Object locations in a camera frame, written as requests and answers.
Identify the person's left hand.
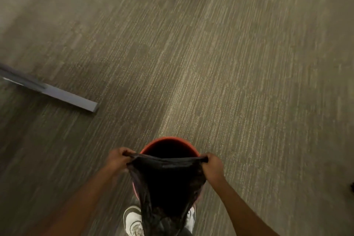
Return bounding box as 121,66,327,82
105,147,136,174

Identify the person's right hand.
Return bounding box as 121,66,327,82
200,152,225,186

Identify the black plastic trash bag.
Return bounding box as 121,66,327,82
122,151,209,236

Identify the person's left forearm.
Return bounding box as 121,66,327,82
26,165,120,236

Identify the person's right forearm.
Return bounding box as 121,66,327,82
211,176,280,236

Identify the red round trash bin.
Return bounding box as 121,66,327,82
132,137,206,206

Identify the person's white right shoe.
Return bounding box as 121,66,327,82
184,206,196,233

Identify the person's white shoe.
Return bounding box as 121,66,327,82
123,206,145,236
184,206,196,233

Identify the person's white left shoe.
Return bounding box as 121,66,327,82
123,206,145,236

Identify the grey metal furniture foot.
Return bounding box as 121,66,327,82
0,63,99,113

